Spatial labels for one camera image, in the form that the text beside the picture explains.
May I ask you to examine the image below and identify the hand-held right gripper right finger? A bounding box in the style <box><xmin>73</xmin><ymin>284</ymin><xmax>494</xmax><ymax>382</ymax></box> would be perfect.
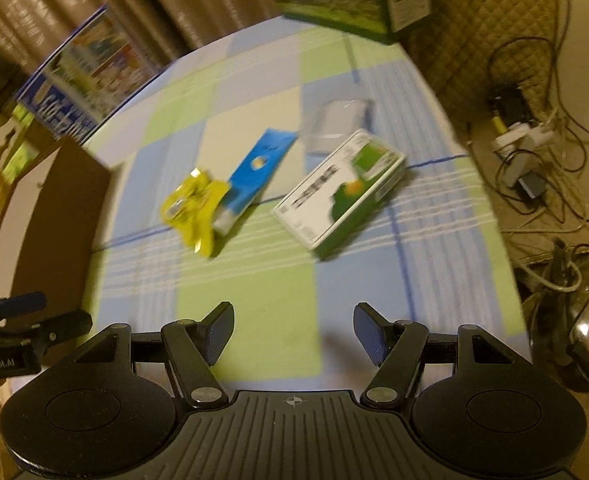
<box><xmin>353</xmin><ymin>302</ymin><xmax>523</xmax><ymax>407</ymax></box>

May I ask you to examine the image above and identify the black power adapter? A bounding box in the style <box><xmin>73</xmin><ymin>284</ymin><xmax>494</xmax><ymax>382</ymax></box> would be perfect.
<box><xmin>517</xmin><ymin>170</ymin><xmax>548</xmax><ymax>201</ymax></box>

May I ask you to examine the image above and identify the white power strip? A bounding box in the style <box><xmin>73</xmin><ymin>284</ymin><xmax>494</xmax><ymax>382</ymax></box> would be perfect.
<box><xmin>492</xmin><ymin>122</ymin><xmax>558</xmax><ymax>156</ymax></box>

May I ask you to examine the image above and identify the blue milk carton case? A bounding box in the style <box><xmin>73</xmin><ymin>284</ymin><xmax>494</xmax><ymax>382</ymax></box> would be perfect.
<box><xmin>17</xmin><ymin>4</ymin><xmax>160</xmax><ymax>136</ymax></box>

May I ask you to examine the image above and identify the yellow snack packet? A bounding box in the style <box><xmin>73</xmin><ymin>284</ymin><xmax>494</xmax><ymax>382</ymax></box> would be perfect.
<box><xmin>160</xmin><ymin>169</ymin><xmax>232</xmax><ymax>260</ymax></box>

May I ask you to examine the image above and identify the clear plastic pouch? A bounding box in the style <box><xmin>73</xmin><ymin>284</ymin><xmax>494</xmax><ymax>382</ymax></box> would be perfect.
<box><xmin>299</xmin><ymin>99</ymin><xmax>378</xmax><ymax>155</ymax></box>

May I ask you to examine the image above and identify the brown cardboard box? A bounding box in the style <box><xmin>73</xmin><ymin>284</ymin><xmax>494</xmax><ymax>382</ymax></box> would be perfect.
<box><xmin>0</xmin><ymin>137</ymin><xmax>112</xmax><ymax>306</ymax></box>

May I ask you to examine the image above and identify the quilted beige chair cover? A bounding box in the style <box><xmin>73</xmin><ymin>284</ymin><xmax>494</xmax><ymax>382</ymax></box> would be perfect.
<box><xmin>405</xmin><ymin>0</ymin><xmax>575</xmax><ymax>126</ymax></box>

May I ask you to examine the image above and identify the brown curtain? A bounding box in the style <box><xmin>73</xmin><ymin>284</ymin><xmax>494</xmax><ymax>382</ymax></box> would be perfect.
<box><xmin>0</xmin><ymin>0</ymin><xmax>275</xmax><ymax>76</ymax></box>

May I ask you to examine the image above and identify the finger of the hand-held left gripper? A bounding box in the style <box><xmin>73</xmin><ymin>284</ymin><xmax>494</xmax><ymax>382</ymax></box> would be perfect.
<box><xmin>0</xmin><ymin>291</ymin><xmax>46</xmax><ymax>328</ymax></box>
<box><xmin>4</xmin><ymin>310</ymin><xmax>94</xmax><ymax>346</ymax></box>

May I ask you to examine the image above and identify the power strip with cables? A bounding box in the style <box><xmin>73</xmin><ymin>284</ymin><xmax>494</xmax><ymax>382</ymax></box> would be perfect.
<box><xmin>467</xmin><ymin>35</ymin><xmax>589</xmax><ymax>281</ymax></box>

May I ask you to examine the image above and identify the blue packet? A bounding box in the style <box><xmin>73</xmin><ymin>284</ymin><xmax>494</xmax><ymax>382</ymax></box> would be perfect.
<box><xmin>212</xmin><ymin>129</ymin><xmax>298</xmax><ymax>235</ymax></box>

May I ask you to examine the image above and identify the stack of green tissue packs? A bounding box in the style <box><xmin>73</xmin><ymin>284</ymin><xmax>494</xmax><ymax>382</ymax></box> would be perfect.
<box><xmin>4</xmin><ymin>110</ymin><xmax>38</xmax><ymax>181</ymax></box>

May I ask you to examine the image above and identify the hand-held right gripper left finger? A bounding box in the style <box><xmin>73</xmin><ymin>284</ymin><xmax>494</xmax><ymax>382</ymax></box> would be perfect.
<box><xmin>69</xmin><ymin>301</ymin><xmax>236</xmax><ymax>407</ymax></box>

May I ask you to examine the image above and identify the cream wooden chair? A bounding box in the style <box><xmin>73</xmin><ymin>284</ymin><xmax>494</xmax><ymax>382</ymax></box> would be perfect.
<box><xmin>0</xmin><ymin>120</ymin><xmax>22</xmax><ymax>171</ymax></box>

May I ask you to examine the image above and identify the green white milk carton case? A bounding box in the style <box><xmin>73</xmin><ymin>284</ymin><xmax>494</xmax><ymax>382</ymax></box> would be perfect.
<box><xmin>254</xmin><ymin>0</ymin><xmax>433</xmax><ymax>46</ymax></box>

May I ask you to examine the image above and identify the green white small box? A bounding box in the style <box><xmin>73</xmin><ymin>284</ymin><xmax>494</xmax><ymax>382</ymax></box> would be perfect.
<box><xmin>273</xmin><ymin>129</ymin><xmax>408</xmax><ymax>261</ymax></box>

